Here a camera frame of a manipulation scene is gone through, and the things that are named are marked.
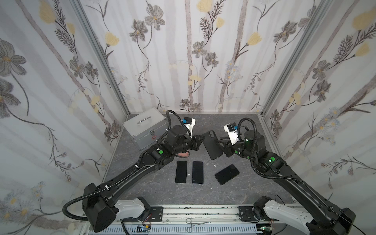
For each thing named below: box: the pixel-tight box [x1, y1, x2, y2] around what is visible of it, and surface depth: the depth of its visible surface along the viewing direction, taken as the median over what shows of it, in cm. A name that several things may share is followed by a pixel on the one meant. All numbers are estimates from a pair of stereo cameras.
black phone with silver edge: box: [174, 160, 188, 184], surface depth 91 cm
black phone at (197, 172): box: [191, 161, 204, 184], surface depth 90 cm
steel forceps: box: [185, 217, 211, 234], surface depth 73 cm
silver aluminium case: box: [122, 107, 167, 151], surface depth 95 cm
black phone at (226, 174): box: [214, 164, 240, 186], surface depth 90 cm
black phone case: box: [201, 130, 223, 161], surface depth 72 cm
